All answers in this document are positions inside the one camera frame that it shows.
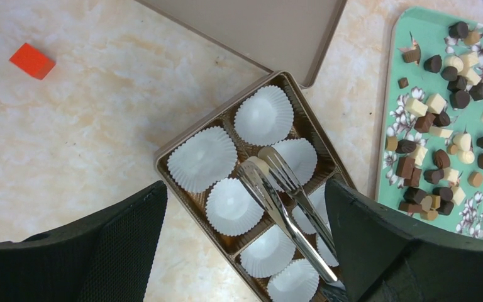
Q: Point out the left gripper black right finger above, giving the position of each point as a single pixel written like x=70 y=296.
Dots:
x=385 y=255

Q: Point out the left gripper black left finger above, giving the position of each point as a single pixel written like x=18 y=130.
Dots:
x=105 y=256

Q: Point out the silver metal tongs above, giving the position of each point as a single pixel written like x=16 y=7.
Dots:
x=277 y=194

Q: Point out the white heart chocolate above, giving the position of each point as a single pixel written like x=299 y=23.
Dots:
x=261 y=164

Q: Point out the green floral tray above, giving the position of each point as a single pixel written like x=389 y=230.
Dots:
x=431 y=154

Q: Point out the red cube block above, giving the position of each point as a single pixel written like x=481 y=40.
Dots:
x=32 y=61

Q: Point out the brown box lid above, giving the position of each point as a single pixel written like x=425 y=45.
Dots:
x=274 y=35

